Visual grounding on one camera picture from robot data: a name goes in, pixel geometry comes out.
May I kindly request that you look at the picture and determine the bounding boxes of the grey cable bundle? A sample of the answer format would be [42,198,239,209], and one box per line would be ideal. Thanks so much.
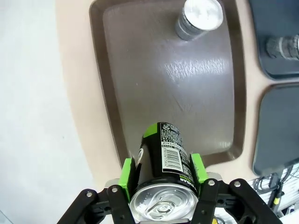
[253,176,273,196]

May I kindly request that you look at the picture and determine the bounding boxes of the black cable yellow connector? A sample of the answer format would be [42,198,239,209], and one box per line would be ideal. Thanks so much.
[270,171,285,209]

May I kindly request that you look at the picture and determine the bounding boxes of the black green drink can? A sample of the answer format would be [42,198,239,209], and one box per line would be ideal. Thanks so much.
[128,121,199,221]
[266,34,299,62]

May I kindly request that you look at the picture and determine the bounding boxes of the black plastic tray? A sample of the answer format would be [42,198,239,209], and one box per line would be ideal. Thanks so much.
[252,83,299,176]
[247,0,299,81]

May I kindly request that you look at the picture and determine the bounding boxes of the brown plastic tray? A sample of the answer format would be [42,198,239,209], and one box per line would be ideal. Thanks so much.
[89,0,248,169]

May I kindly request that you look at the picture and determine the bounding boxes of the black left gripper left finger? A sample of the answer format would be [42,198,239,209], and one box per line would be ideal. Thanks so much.
[56,157,136,224]

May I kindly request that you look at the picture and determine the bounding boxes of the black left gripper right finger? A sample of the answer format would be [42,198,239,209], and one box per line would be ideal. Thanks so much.
[189,153,281,224]

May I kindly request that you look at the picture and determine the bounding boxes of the silver drink can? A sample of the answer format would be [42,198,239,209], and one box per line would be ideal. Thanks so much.
[174,0,224,42]

